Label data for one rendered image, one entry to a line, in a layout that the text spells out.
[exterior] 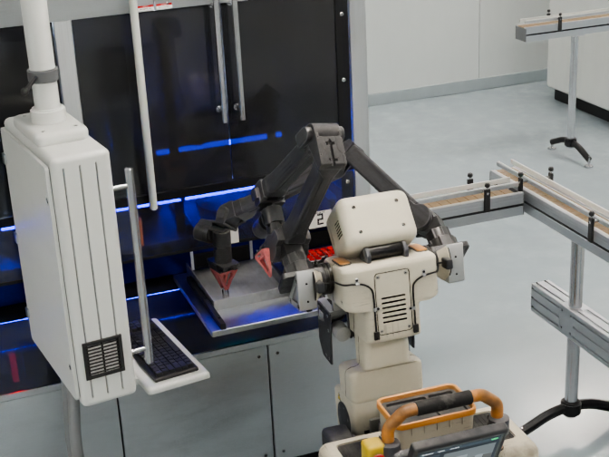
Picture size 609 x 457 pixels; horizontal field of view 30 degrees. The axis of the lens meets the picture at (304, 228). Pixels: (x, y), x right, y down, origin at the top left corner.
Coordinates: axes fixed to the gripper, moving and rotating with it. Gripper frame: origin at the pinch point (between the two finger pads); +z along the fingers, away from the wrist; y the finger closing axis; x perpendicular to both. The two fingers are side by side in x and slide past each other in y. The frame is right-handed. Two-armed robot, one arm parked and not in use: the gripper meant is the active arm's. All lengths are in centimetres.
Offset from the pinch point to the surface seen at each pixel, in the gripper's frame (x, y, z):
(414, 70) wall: -415, 384, 66
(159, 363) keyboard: 33.4, -15.5, 10.1
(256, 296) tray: -6.7, -8.6, 2.3
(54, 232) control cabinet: 63, -19, -41
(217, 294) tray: 0.1, 5.2, 4.6
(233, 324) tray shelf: 7.7, -16.7, 4.7
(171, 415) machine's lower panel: 11, 23, 55
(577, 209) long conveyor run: -128, -35, -5
